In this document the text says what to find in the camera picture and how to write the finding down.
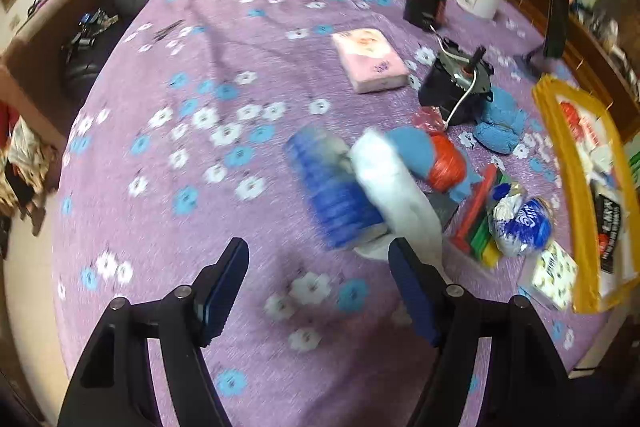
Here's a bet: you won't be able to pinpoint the pile of clothes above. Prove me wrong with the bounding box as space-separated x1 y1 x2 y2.
0 117 63 218

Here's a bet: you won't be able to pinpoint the brown armchair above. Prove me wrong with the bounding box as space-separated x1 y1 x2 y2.
0 0 108 148

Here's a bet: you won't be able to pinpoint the blue towel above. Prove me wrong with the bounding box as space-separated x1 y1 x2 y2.
472 87 528 155

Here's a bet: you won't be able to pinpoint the small black box device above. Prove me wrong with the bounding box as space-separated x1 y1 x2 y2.
404 0 447 28

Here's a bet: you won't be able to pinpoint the pile of small tools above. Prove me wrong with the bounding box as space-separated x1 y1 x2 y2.
60 9 121 62

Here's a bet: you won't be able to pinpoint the pink tissue pack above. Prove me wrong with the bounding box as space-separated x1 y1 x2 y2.
331 27 410 94

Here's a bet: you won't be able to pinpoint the yellow patterned tissue pack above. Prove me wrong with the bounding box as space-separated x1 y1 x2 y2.
517 241 578 310

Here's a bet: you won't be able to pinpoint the purple floral tablecloth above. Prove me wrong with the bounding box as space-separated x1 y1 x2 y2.
52 0 626 427

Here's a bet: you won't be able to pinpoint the white wire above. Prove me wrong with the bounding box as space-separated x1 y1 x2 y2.
432 34 481 128

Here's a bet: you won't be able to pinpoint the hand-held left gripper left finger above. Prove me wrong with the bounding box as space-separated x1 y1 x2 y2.
57 237 250 427

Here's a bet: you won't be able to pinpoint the black metal tweezers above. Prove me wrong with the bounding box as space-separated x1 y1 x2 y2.
152 21 186 42

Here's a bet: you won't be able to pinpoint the black electric motor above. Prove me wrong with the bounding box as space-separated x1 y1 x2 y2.
417 38 495 125

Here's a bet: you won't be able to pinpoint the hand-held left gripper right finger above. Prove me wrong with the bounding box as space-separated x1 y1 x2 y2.
387 237 571 427

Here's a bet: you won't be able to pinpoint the blue microfiber cloth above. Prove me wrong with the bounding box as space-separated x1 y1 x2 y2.
387 127 485 208

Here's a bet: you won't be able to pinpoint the blue white plastic bag ball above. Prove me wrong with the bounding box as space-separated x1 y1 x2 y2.
487 182 556 258

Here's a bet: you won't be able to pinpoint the white cloth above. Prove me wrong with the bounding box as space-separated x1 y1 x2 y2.
350 129 451 288

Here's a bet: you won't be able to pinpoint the yellow plastic bag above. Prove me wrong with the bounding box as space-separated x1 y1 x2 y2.
531 74 640 314

